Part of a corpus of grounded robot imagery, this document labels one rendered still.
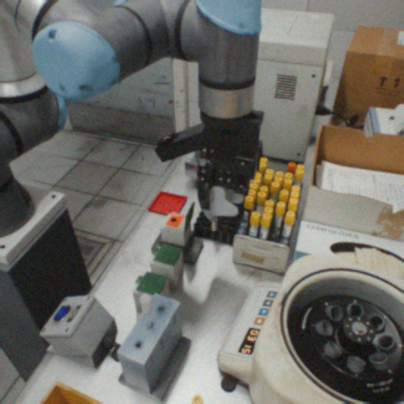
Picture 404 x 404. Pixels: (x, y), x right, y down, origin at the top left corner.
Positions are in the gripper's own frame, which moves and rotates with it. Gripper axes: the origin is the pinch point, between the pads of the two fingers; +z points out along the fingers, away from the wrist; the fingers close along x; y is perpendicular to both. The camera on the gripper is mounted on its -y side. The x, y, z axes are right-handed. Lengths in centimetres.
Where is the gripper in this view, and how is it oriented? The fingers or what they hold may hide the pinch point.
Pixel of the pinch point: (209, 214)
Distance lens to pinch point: 64.7
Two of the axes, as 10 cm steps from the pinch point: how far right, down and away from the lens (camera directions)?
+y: 9.4, 2.2, -2.6
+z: 0.0, 7.6, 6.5
